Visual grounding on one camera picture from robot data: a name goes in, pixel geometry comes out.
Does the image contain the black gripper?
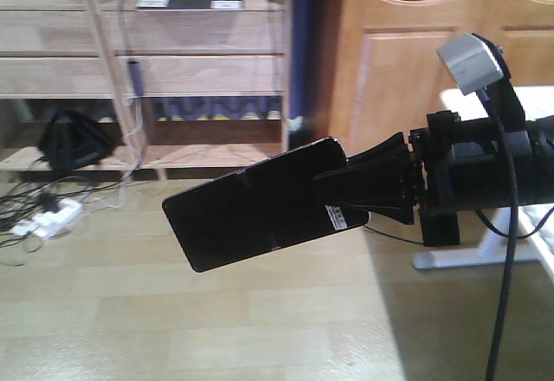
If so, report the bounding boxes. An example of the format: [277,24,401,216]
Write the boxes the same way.
[324,111,512,247]

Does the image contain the black smartphone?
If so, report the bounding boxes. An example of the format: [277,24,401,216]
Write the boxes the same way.
[162,138,369,272]

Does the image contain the wooden shelf desk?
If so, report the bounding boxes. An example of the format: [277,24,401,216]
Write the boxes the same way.
[1,0,292,178]

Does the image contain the white side table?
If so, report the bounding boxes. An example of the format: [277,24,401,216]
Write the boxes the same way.
[412,86,553,277]

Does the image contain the wooden door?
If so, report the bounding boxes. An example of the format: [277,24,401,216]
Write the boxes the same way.
[322,0,553,154]

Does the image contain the black bag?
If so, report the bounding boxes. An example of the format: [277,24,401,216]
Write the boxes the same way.
[37,109,115,171]

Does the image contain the white floor power strip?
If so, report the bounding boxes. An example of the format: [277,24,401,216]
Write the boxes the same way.
[10,198,83,241]

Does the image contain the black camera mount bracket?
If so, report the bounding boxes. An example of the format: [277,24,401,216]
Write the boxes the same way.
[472,33,525,132]

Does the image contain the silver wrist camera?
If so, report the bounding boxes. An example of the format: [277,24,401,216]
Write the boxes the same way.
[436,33,506,95]

